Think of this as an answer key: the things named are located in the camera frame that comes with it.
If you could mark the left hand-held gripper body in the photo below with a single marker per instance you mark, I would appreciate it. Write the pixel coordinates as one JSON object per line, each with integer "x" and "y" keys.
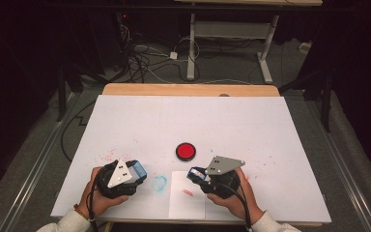
{"x": 119, "y": 180}

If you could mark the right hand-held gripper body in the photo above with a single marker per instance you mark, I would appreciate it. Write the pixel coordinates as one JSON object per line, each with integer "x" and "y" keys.
{"x": 223, "y": 185}

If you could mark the blue stamp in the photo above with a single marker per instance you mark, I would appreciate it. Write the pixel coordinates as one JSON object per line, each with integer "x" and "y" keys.
{"x": 199, "y": 175}

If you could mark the person's right hand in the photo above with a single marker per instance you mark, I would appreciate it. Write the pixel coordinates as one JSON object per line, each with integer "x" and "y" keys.
{"x": 241, "y": 203}

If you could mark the person's left hand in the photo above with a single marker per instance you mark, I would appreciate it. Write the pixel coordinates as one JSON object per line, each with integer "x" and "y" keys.
{"x": 93, "y": 201}

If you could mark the red round button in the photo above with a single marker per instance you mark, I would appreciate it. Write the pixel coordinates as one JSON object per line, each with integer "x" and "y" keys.
{"x": 185, "y": 151}

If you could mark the white paper sheet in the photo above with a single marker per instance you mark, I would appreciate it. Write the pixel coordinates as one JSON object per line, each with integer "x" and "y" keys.
{"x": 186, "y": 206}

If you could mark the white power adapter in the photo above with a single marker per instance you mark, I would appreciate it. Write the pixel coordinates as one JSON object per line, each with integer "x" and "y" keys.
{"x": 173, "y": 55}

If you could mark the dark device with red light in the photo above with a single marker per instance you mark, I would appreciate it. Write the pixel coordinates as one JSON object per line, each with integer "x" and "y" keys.
{"x": 124, "y": 22}

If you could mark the white metal desk frame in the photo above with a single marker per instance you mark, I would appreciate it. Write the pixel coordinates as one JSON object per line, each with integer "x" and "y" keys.
{"x": 232, "y": 29}

